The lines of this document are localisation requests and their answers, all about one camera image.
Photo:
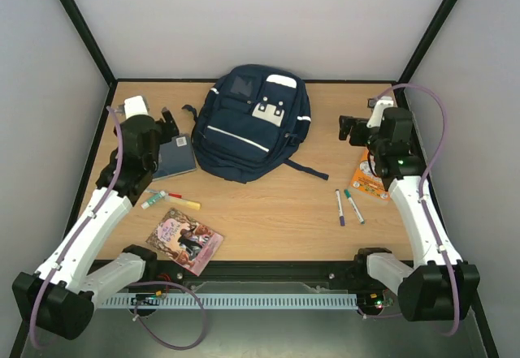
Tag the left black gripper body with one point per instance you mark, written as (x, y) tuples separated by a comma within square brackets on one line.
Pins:
[(166, 134)]

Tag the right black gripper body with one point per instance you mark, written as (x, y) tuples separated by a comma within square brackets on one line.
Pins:
[(354, 131)]

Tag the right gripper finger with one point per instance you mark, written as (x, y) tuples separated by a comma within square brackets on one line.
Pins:
[(344, 130), (343, 119)]

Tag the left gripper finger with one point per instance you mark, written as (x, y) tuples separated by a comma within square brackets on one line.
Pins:
[(172, 128), (167, 116)]

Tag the orange illustrated paperback book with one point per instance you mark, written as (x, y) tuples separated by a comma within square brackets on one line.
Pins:
[(364, 183)]

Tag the navy blue student backpack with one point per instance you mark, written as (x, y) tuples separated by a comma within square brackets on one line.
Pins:
[(252, 121)]

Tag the pink illustrated paperback book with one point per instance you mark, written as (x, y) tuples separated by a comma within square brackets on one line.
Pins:
[(185, 240)]

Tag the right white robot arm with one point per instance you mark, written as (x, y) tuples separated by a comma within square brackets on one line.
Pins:
[(439, 286)]

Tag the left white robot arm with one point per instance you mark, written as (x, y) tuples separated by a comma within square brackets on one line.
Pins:
[(62, 295)]

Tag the dark blue hardcover book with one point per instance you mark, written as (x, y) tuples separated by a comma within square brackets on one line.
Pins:
[(175, 158)]

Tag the green marker pen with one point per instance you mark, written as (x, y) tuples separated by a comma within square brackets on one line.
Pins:
[(354, 206)]

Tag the green white glue stick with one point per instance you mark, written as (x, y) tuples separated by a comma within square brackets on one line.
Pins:
[(152, 200)]

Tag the yellow highlighter marker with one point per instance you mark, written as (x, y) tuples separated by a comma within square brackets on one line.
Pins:
[(183, 202)]

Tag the purple marker pen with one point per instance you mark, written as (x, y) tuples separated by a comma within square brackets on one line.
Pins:
[(340, 208)]

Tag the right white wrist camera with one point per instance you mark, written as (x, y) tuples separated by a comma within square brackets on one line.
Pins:
[(378, 106)]

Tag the black aluminium frame rail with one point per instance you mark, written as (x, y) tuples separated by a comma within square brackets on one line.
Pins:
[(256, 271)]

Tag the light blue slotted cable duct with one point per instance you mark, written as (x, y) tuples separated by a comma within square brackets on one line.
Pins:
[(234, 301)]

